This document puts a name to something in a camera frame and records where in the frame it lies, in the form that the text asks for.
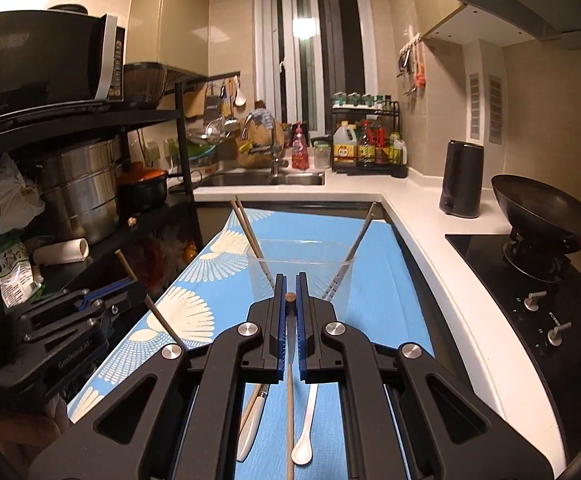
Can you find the knife with beige handle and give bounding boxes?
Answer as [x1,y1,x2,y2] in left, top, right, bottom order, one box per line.
[235,383,272,463]

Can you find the black wire spice rack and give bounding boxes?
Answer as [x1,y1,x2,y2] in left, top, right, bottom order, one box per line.
[330,92,408,178]

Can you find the row of spice jars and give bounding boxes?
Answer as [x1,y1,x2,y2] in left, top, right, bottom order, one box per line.
[333,92,393,111]

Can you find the dark bowl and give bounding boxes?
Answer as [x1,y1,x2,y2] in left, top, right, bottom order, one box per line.
[123,61,168,110]

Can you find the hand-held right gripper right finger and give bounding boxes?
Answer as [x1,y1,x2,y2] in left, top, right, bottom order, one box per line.
[295,272,555,480]

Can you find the black metal shelf rack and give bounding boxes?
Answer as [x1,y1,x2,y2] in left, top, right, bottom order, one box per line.
[0,80,206,311]

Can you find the person's left hand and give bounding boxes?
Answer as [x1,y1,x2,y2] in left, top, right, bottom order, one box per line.
[0,392,74,480]

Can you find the white ceramic spoon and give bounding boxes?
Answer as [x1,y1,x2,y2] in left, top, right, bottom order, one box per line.
[291,384,319,466]

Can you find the black wok with wooden handle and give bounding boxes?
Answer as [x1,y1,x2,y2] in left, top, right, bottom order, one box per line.
[491,174,581,273]

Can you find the wall rail with kitchen tools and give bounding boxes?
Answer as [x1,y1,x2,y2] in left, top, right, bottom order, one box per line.
[396,25,428,96]

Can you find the white plastic bag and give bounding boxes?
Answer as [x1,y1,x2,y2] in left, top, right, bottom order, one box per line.
[0,155,46,241]

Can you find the black microwave oven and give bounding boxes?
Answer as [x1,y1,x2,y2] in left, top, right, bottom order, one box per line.
[0,9,126,126]

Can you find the white paper roll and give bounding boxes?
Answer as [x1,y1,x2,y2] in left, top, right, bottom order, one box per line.
[33,238,90,267]

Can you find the white framed window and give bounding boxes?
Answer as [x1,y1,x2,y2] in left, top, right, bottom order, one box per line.
[253,0,378,136]

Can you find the black electric kettle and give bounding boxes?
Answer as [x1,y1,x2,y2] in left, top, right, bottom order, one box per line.
[439,140,485,219]

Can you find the blue printed tablecloth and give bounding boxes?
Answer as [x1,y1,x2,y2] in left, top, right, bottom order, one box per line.
[68,207,436,480]

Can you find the large steel stockpot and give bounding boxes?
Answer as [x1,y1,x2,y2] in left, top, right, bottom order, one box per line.
[35,140,121,246]

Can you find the metal grater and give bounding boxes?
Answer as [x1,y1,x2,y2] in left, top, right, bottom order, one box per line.
[203,85,221,123]

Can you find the beige wall cabinet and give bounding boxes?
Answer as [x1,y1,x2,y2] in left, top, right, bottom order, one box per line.
[129,0,212,77]

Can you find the black gas stove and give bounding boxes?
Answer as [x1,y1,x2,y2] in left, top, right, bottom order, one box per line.
[445,232,581,466]

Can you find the steel kitchen sink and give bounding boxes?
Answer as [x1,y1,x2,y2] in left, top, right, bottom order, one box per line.
[195,170,326,188]

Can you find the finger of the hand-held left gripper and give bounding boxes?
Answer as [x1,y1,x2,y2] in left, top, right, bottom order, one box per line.
[29,304,142,349]
[20,279,149,332]

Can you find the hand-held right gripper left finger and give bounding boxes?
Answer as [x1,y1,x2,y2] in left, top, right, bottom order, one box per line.
[29,272,288,480]

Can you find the chrome sink faucet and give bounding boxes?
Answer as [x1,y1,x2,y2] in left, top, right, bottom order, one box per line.
[240,110,288,177]

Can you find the green bowl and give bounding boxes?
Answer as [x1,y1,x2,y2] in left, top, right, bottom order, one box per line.
[168,137,216,166]

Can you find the glass jar with lid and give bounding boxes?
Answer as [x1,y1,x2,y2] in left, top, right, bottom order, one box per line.
[313,137,332,170]

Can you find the steel strainer bowl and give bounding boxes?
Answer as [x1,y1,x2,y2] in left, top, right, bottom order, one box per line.
[188,120,226,142]

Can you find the yellow cooking oil jug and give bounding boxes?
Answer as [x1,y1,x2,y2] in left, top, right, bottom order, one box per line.
[333,127,357,167]

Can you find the clear plastic utensil holder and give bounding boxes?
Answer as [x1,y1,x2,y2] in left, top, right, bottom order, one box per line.
[244,238,360,311]

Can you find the dark cooking pot with lid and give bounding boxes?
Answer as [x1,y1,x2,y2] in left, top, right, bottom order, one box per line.
[115,162,171,211]

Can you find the white wall vent panel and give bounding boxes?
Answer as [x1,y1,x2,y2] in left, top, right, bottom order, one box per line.
[467,72,482,141]
[487,74,503,143]

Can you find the red dish soap bottle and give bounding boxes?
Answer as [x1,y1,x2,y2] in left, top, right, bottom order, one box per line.
[291,122,310,172]

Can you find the green printed food packet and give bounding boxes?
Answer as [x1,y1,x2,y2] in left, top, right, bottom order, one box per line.
[0,232,46,311]

